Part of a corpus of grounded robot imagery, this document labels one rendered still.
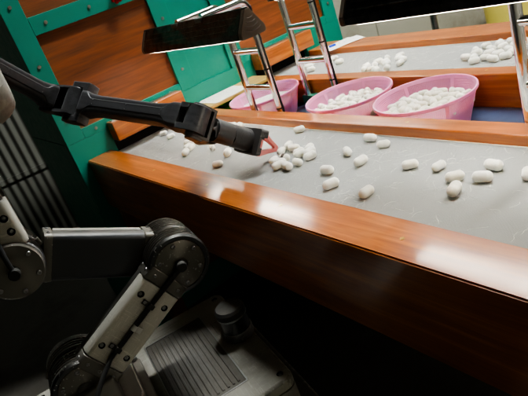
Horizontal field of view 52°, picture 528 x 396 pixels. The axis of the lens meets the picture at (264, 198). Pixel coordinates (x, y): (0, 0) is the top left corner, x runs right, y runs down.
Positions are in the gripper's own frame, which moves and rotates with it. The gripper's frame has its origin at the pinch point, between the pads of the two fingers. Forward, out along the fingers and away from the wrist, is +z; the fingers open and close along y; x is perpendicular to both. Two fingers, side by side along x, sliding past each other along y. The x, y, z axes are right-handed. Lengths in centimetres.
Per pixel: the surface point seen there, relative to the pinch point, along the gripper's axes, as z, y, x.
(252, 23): -13.9, 3.0, -28.3
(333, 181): -7.5, -31.7, 5.7
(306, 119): 13.1, 6.0, -11.0
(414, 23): 266, 197, -148
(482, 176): 0, -60, -1
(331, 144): 7.6, -12.7, -3.9
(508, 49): 53, -26, -43
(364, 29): 221, 207, -128
